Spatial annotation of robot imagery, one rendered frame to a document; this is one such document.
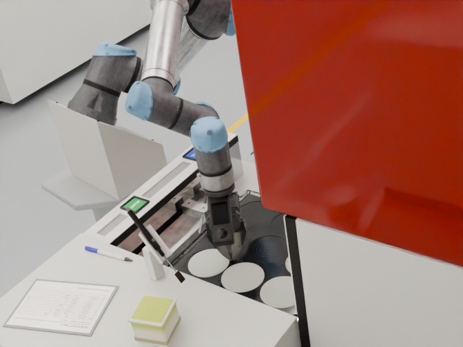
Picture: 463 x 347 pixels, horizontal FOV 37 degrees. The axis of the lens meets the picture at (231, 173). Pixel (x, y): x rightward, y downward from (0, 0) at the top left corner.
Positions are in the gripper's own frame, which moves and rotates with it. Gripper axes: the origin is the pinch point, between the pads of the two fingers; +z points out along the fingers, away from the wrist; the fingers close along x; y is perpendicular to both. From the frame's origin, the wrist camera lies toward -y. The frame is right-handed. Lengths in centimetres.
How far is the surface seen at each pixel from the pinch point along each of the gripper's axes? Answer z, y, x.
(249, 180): 9.2, 45.5, -4.6
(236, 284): 1.3, -8.0, -0.9
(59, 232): 91, 143, 97
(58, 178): 9, 60, 57
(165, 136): 91, 224, 50
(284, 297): 1.3, -13.7, -11.3
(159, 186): -4.4, 27.8, 18.5
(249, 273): 1.3, -4.8, -4.0
